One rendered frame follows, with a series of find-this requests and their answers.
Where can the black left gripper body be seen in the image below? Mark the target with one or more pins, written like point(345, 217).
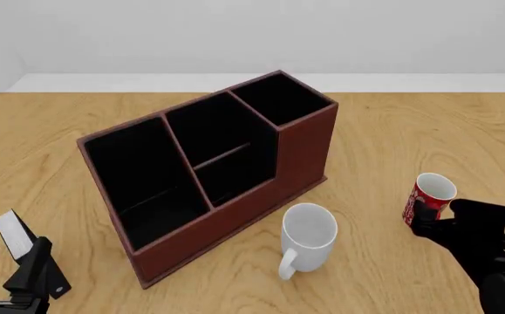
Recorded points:
point(3, 305)

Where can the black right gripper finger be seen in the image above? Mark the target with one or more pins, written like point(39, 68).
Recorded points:
point(425, 214)
point(459, 209)

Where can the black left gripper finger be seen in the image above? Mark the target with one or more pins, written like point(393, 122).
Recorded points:
point(14, 233)

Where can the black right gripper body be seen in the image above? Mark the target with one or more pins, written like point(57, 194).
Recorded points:
point(466, 237)

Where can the red printed mug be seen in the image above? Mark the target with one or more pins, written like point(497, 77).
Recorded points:
point(426, 198)

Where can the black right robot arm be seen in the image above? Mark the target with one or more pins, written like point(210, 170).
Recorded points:
point(502, 288)

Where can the white mug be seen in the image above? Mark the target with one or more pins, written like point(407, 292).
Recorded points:
point(306, 252)

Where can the red-brown desk caddy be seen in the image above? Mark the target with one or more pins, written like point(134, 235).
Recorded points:
point(298, 157)

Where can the flat plate on left gripper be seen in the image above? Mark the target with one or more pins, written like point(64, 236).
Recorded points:
point(56, 283)

